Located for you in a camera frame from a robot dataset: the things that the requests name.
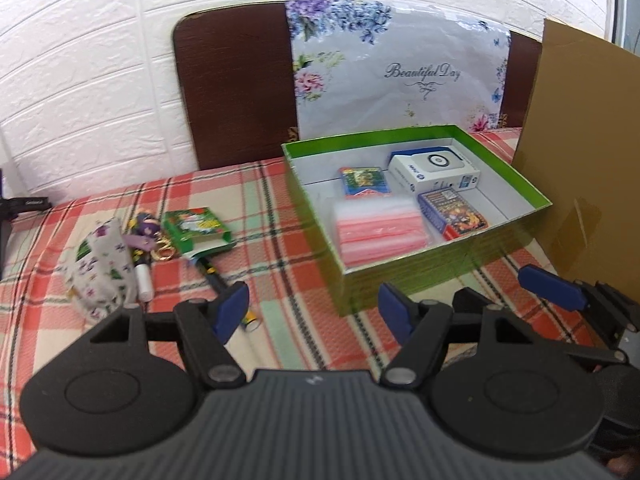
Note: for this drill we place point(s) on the green cardboard storage box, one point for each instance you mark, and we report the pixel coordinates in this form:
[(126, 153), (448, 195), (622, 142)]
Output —
[(507, 200)]

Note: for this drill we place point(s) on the brown cardboard panel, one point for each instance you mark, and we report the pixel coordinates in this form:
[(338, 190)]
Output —
[(580, 147)]

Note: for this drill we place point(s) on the floral drawstring fabric pouch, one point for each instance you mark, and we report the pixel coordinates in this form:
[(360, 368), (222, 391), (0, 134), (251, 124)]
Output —
[(100, 273)]

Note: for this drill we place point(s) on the colourful card pack box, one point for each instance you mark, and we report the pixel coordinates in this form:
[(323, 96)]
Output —
[(450, 214)]

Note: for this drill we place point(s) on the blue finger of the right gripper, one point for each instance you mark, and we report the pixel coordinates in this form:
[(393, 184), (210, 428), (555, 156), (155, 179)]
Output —
[(564, 294)]

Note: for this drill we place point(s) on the purple doll keychain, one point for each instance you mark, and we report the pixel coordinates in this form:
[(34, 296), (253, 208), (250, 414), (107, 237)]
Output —
[(146, 237)]

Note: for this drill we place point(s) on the white blue device box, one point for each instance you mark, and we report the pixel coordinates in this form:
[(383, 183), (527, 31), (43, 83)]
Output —
[(432, 169)]

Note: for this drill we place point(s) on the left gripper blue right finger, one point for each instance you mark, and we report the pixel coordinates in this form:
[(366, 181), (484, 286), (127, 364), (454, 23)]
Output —
[(421, 330)]

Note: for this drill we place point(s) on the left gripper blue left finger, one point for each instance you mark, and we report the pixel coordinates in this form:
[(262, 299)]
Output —
[(204, 327)]

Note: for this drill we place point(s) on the blue red card box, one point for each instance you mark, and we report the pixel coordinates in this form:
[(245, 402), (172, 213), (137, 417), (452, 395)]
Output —
[(364, 181)]

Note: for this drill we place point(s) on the black camera on tripod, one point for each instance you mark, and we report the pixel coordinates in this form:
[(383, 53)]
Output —
[(19, 216)]

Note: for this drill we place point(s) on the white black marker pen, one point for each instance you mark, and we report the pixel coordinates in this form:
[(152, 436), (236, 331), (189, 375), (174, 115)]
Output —
[(142, 271)]

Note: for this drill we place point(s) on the black green marker pen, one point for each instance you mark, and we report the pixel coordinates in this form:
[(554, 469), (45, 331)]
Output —
[(238, 292)]

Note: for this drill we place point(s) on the pink zip bag pack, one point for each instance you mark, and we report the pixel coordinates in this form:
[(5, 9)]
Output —
[(370, 230)]

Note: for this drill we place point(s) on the green card game box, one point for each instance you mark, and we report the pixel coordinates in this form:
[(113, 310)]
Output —
[(197, 232)]

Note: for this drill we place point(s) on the dark brown headboard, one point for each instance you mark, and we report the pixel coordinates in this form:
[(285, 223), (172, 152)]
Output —
[(235, 73)]

